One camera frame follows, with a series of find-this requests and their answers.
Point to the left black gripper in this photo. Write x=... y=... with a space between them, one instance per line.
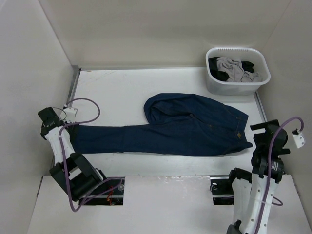
x=69 y=127

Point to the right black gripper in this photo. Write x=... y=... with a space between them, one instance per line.
x=263 y=125

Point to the dark blue denim trousers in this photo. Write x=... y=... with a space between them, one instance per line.
x=178 y=124

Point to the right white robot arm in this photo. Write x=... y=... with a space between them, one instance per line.
x=254 y=190

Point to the grey crumpled garment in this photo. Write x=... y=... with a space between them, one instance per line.
x=234 y=69

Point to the white plastic laundry basket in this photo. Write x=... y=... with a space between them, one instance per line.
x=235 y=71

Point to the black crumpled garment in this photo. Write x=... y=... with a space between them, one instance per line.
x=217 y=70

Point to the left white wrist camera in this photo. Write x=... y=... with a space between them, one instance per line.
x=68 y=114

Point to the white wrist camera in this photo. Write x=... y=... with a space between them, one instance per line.
x=68 y=114
x=298 y=138

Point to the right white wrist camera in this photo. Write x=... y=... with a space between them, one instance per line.
x=298 y=138

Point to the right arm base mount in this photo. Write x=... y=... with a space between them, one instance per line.
x=221 y=190

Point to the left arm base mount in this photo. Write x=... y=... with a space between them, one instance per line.
x=110 y=193

